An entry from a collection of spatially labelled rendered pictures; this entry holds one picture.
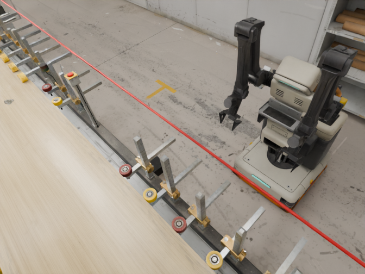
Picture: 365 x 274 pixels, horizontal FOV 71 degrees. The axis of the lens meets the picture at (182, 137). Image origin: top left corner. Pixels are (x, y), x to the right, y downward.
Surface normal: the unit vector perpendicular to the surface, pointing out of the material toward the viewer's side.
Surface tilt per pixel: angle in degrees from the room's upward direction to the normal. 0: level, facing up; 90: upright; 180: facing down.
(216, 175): 0
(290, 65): 42
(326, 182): 0
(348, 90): 0
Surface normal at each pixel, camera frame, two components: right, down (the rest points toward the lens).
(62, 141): -0.09, -0.64
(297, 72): -0.55, -0.09
